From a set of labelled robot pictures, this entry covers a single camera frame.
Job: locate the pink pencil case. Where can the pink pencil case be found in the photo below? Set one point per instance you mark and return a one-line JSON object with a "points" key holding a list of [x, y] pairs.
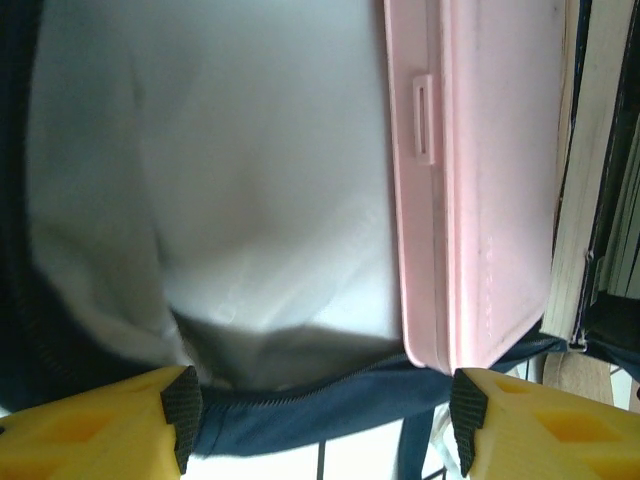
{"points": [[480, 200]]}

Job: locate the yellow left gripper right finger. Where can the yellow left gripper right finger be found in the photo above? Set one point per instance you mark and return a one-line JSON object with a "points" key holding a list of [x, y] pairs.
{"points": [[560, 435]]}

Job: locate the navy blue backpack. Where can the navy blue backpack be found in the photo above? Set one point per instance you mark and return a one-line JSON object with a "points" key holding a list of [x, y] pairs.
{"points": [[225, 175]]}

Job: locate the blue book with yellow label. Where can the blue book with yellow label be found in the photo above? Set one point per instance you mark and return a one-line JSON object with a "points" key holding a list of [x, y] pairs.
{"points": [[575, 200]]}

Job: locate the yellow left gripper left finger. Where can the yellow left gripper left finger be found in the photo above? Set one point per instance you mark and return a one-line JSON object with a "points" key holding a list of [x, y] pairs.
{"points": [[90, 430]]}

